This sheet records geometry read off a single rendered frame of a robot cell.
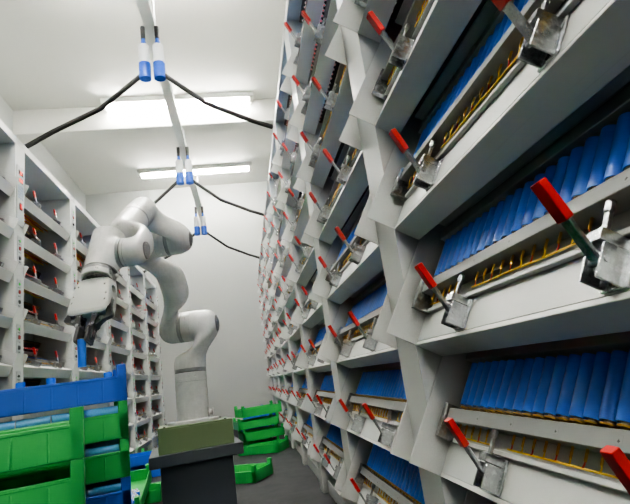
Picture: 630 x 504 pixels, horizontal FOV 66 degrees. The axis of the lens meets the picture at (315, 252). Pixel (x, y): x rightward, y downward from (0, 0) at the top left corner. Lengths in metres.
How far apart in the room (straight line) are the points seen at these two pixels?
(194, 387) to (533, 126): 1.64
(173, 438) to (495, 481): 1.38
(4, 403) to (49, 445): 0.32
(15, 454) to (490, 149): 0.80
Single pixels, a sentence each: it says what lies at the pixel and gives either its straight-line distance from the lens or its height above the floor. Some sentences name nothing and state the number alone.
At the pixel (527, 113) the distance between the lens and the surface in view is 0.50.
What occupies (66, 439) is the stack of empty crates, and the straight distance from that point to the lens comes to 0.92.
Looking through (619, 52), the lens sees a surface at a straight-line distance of 0.44.
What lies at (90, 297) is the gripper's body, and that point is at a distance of 1.29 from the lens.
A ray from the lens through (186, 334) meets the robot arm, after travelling 1.97.
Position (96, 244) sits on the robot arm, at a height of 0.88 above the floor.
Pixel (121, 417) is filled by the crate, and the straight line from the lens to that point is 1.21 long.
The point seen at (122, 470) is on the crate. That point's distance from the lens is 1.22.
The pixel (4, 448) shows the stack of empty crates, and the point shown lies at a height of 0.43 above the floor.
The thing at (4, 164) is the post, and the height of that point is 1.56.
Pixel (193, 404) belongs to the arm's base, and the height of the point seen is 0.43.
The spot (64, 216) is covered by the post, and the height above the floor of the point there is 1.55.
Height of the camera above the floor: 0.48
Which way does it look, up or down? 14 degrees up
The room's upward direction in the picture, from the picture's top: 8 degrees counter-clockwise
